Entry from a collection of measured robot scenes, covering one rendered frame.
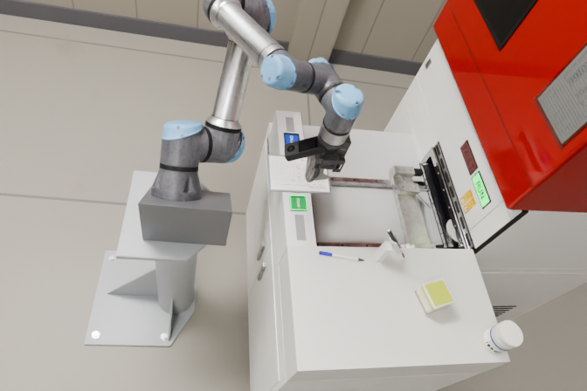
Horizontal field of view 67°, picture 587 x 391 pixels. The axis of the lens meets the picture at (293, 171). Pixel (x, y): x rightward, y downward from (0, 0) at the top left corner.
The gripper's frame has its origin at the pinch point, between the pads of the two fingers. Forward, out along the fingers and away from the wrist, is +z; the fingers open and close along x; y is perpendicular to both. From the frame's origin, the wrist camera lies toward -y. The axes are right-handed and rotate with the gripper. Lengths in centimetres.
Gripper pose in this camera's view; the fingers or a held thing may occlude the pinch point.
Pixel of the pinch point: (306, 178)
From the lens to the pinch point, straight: 131.3
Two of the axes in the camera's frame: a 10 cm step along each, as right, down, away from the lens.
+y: 9.7, 0.5, 2.2
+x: -0.8, -8.2, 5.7
